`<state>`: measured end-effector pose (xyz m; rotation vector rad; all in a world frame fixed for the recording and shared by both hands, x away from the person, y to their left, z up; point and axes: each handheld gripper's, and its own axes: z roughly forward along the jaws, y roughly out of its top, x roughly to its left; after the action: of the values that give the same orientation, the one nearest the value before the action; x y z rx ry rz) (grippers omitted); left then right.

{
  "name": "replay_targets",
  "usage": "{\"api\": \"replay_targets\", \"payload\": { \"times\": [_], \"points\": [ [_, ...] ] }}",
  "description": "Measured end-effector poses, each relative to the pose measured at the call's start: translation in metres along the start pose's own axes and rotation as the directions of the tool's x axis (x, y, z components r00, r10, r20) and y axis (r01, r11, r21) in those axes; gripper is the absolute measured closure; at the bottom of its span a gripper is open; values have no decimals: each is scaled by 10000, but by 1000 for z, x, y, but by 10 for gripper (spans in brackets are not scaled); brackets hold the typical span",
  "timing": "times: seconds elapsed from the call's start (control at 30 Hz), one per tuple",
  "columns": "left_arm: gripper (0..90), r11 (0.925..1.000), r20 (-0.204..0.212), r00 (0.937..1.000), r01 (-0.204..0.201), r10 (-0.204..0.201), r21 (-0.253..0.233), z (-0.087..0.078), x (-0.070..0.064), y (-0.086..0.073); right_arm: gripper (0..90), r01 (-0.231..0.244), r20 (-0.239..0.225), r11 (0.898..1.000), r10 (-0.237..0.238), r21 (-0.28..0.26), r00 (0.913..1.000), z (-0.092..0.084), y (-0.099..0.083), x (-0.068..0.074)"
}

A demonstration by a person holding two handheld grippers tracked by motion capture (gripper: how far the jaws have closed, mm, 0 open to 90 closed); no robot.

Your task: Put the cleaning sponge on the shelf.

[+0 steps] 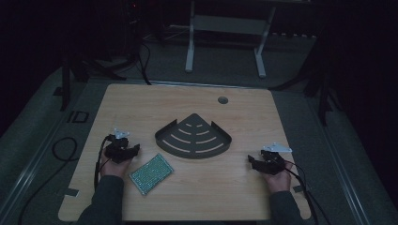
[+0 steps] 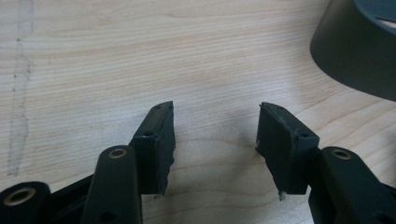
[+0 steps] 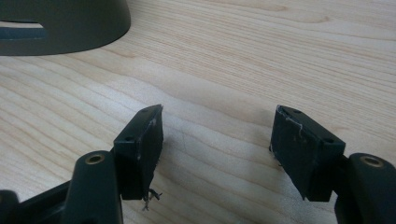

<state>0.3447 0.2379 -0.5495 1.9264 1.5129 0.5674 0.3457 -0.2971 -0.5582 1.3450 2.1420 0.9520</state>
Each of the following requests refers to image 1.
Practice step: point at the person's left hand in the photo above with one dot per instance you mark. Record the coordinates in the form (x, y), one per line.
(114, 168)

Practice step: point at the dark grey corner shelf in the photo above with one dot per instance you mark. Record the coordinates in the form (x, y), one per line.
(192, 139)

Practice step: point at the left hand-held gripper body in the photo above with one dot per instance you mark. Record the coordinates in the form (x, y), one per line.
(117, 148)

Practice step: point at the green glittery rectangular pad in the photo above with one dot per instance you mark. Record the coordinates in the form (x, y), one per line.
(151, 173)

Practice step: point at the white metal stand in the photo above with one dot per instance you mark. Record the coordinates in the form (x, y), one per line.
(230, 25)

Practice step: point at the black tripod stand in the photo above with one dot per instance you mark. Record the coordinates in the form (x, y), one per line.
(90, 67)
(319, 78)

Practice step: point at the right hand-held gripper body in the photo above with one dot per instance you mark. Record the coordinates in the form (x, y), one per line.
(272, 161)

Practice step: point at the person's right hand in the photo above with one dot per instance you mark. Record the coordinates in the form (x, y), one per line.
(279, 182)

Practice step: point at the dark tape piece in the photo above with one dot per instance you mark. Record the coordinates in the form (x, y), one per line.
(71, 192)
(298, 188)

